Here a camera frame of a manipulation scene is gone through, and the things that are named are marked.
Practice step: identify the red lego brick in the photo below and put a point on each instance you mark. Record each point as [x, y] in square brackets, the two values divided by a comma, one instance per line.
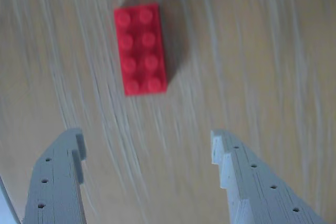
[141, 51]

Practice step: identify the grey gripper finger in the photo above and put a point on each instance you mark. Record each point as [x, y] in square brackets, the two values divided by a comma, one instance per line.
[57, 187]
[257, 192]

